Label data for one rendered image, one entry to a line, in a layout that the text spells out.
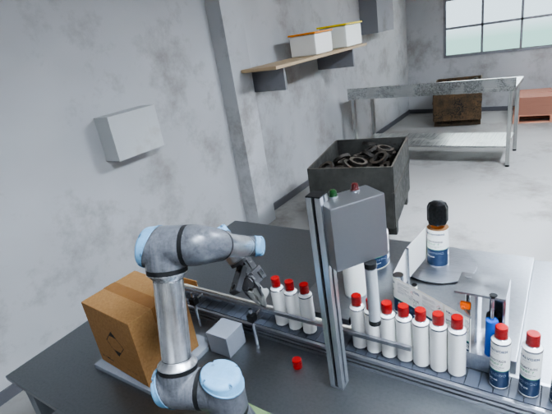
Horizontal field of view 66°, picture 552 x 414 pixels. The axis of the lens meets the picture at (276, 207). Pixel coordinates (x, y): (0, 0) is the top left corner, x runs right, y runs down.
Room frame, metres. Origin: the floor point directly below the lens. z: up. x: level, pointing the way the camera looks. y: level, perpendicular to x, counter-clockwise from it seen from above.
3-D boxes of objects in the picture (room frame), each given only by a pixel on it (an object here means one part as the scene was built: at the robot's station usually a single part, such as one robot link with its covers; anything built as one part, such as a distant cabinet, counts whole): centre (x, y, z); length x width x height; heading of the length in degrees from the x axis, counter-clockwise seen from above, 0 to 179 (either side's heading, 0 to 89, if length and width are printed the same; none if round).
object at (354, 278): (1.49, -0.27, 1.03); 0.09 x 0.09 x 0.30
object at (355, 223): (1.08, -0.20, 1.38); 0.17 x 0.10 x 0.19; 109
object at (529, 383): (0.88, -0.62, 0.98); 0.05 x 0.05 x 0.20
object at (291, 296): (1.33, 0.00, 0.98); 0.05 x 0.05 x 0.20
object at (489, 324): (0.98, -0.56, 0.98); 0.03 x 0.03 x 0.17
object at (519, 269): (1.50, -0.53, 0.86); 0.80 x 0.67 x 0.05; 54
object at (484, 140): (5.77, -2.32, 0.54); 2.09 x 0.79 x 1.08; 53
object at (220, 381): (0.95, 0.24, 1.00); 0.13 x 0.12 x 0.14; 76
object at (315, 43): (5.03, -0.68, 1.77); 0.41 x 0.34 x 0.23; 143
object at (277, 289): (1.37, 0.05, 0.98); 0.05 x 0.05 x 0.20
